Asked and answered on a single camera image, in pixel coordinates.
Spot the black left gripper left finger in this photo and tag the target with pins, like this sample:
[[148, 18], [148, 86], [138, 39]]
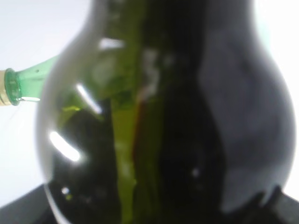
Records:
[[32, 208]]

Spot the dark red wine bottle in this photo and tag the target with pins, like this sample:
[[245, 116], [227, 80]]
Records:
[[164, 112]]

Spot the green soda bottle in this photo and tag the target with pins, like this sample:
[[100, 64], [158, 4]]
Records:
[[24, 85]]

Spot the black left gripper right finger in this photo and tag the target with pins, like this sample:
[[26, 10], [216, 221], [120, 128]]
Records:
[[280, 209]]

